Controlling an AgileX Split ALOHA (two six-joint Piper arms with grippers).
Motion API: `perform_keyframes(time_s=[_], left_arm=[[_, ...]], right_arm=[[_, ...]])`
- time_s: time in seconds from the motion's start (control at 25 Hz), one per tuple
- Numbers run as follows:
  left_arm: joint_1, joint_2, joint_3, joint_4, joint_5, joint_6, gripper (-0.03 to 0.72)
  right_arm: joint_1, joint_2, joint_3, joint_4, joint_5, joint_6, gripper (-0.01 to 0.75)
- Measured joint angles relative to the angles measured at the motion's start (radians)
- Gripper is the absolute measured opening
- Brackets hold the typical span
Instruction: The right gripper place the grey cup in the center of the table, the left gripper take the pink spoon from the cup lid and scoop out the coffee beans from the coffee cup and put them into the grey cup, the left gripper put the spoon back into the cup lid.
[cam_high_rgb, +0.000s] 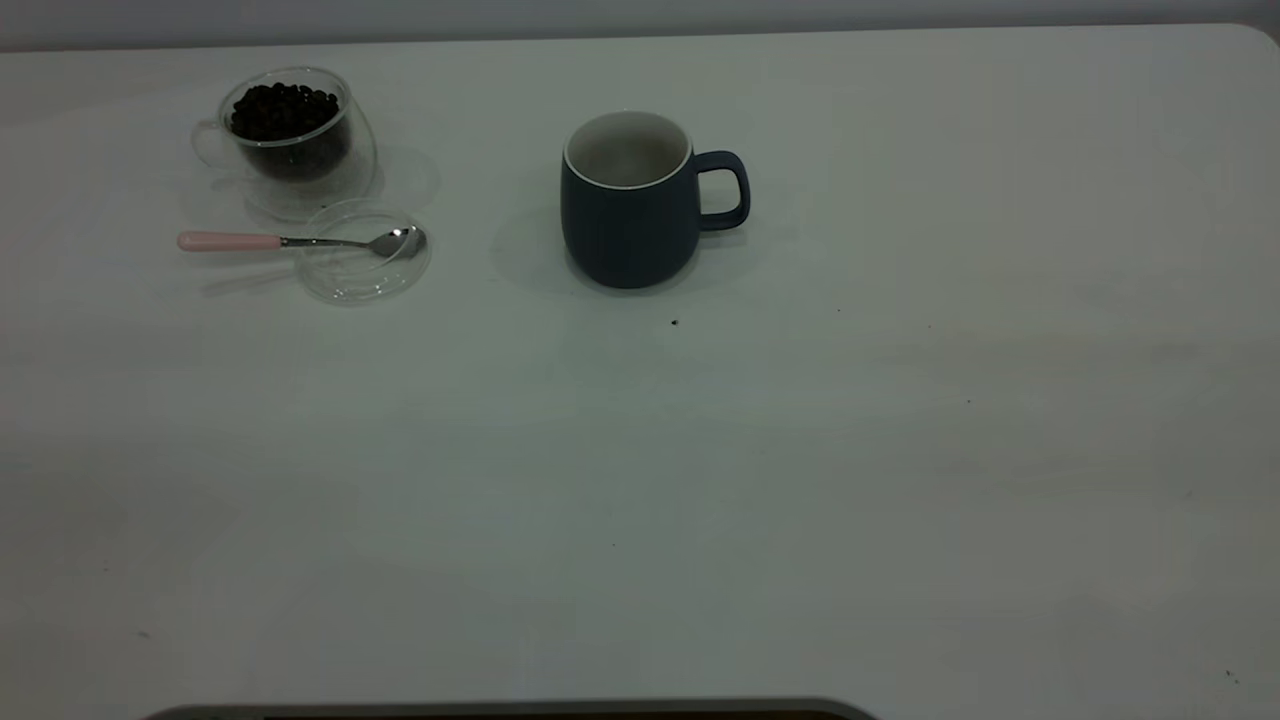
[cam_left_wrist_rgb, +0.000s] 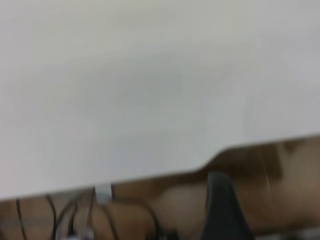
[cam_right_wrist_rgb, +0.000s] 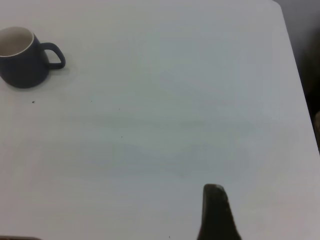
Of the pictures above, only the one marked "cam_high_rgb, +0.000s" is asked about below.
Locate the dark grey ceramic mug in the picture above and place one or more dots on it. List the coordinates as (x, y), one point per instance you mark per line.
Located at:
(625, 235)

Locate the dark coffee beans pile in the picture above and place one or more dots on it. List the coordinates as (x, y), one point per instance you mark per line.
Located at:
(283, 108)

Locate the clear glass saucer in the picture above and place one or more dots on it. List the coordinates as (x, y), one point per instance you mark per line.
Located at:
(365, 285)

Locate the clear double-wall glass cup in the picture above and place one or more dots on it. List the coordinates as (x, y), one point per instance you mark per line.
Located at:
(360, 155)

